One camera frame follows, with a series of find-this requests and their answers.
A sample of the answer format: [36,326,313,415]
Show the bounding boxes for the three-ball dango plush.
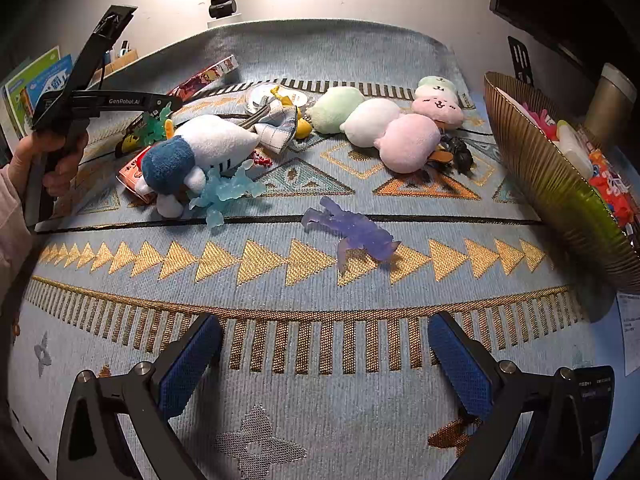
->
[306,86,445,173]

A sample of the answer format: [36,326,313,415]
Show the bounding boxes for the black figure toy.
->
[432,135,475,173]

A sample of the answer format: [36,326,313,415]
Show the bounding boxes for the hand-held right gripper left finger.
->
[56,312,223,480]

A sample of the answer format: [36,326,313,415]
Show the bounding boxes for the black slotted spatula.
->
[507,36,536,86]

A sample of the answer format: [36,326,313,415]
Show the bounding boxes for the blue patterned woven mat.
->
[7,19,626,480]

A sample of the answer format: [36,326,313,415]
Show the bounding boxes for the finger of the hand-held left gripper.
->
[150,101,184,122]

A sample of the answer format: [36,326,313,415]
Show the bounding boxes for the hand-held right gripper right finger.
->
[426,311,596,480]

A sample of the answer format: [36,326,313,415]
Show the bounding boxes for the long red printed box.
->
[167,55,238,103]

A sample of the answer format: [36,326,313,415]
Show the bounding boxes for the pink plastic toy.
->
[522,104,559,141]

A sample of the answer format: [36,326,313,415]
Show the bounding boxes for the person's left hand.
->
[10,132,90,202]

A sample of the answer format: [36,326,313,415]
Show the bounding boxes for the dark monitor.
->
[490,0,640,81]

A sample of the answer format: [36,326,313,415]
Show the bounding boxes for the white and blue plush toy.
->
[135,115,258,218]

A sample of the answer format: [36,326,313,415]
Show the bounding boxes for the yellow and black small toy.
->
[116,132,142,158]

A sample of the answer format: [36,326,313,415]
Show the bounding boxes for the white and yellow tube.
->
[555,120,596,181]

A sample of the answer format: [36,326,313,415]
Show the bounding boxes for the gold ribbed bowl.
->
[482,71,640,295]

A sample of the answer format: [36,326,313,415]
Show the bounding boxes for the green translucent figure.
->
[135,107,173,148]

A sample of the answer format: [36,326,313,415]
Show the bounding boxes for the small face plush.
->
[411,76,466,126]

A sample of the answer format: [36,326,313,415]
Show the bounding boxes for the purple translucent figure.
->
[301,196,401,273]

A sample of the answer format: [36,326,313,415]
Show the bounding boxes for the person's left forearm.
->
[0,165,35,311]

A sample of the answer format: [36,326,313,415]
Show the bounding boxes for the light blue translucent figure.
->
[189,160,268,228]

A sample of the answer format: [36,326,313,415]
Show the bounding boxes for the wooden pen holder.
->
[102,40,138,72]

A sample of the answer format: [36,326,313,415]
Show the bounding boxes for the red snack packets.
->
[587,150,637,233]

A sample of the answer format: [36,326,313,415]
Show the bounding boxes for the row of books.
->
[0,46,76,136]

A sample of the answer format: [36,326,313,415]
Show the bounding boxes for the beige thermos cup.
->
[584,62,637,133]

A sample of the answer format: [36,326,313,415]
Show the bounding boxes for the plaid fabric bow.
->
[245,97,301,156]

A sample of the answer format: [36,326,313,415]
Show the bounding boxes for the small pink printed box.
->
[118,152,156,202]

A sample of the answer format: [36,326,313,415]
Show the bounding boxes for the white printed paper sheet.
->
[617,290,640,376]

